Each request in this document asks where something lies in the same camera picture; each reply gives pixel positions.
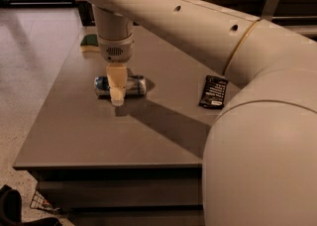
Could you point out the red bull can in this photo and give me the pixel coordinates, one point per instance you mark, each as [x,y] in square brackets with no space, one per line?
[136,86]

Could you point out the right metal rail bracket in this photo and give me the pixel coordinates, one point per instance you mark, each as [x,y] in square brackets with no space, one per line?
[269,9]

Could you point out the green yellow sponge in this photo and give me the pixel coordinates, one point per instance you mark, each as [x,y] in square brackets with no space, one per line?
[89,44]

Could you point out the grey drawer cabinet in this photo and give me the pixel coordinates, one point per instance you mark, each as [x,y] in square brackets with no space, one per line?
[138,165]

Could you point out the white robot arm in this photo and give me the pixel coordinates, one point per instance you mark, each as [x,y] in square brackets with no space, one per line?
[260,158]

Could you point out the black snack packet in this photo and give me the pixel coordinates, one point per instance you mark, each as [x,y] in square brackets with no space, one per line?
[213,94]

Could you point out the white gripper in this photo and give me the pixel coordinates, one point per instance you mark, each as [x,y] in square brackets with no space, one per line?
[115,50]

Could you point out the wire basket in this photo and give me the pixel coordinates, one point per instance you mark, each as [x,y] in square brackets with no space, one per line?
[38,202]

